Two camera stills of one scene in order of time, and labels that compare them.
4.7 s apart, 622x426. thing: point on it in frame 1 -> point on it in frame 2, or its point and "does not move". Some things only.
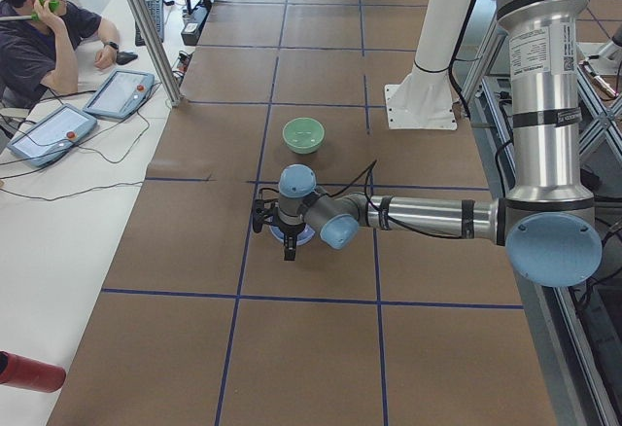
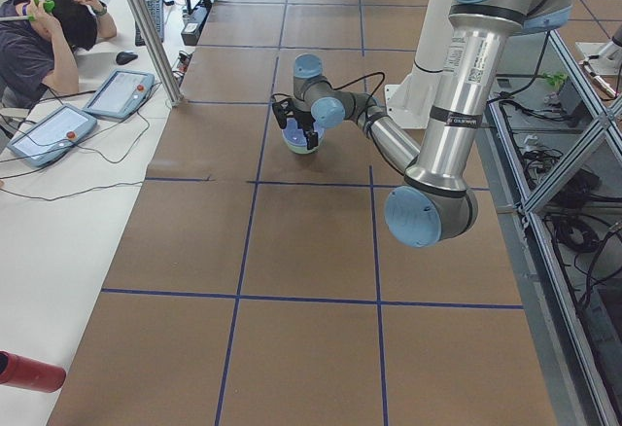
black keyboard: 156,10 does not move
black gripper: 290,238 -> 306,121
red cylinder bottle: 24,372 does not move
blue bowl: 305,234 -> 295,135
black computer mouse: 123,57 does not move
